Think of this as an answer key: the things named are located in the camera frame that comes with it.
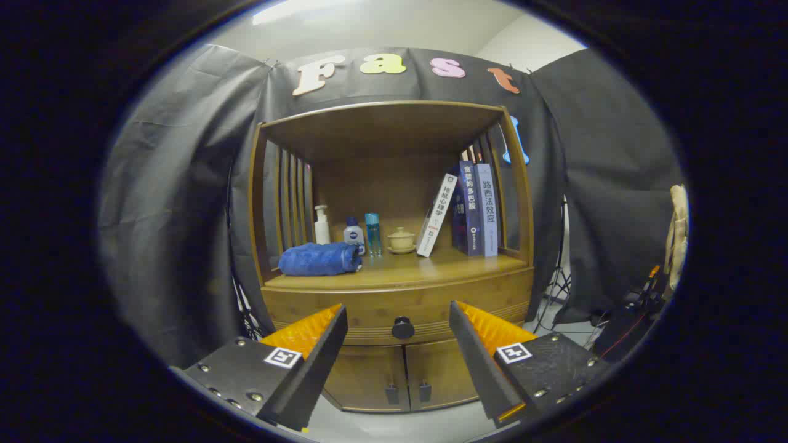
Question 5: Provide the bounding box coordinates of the white book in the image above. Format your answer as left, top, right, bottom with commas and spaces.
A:
416, 173, 459, 258

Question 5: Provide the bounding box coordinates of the wooden cabinet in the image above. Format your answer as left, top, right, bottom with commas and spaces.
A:
248, 100, 535, 413

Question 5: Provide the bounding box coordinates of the wooden countertop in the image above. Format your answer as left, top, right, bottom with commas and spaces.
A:
265, 246, 530, 291

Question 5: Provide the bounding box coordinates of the wooden drawer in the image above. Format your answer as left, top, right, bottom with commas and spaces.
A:
262, 268, 534, 346

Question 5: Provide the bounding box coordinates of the black equipment with orange parts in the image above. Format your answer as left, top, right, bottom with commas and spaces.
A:
591, 265, 669, 364

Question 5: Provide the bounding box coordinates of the blue rolled towel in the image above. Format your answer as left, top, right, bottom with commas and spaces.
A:
278, 242, 363, 277

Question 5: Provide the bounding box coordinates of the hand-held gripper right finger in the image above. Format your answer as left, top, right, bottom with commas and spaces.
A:
448, 300, 610, 429

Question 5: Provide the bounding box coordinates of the pale blue book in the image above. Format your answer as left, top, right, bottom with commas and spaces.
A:
474, 162, 499, 258

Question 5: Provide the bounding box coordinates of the dark blue book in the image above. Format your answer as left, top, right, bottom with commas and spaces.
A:
451, 161, 486, 257

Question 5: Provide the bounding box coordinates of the black tripod stand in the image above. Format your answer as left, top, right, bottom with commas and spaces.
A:
533, 197, 573, 333
231, 271, 265, 342

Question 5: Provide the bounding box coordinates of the beige lidded teacup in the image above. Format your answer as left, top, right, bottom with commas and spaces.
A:
387, 226, 417, 255

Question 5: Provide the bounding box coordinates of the white bottle with blue cap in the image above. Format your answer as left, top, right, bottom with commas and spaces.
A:
343, 216, 366, 255

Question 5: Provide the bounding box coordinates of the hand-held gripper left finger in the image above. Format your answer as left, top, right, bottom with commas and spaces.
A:
183, 303, 348, 433

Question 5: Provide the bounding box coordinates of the black backdrop cloth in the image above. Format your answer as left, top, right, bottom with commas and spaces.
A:
98, 44, 687, 370

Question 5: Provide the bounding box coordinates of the clear blue bottle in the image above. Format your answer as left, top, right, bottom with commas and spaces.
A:
364, 213, 382, 257

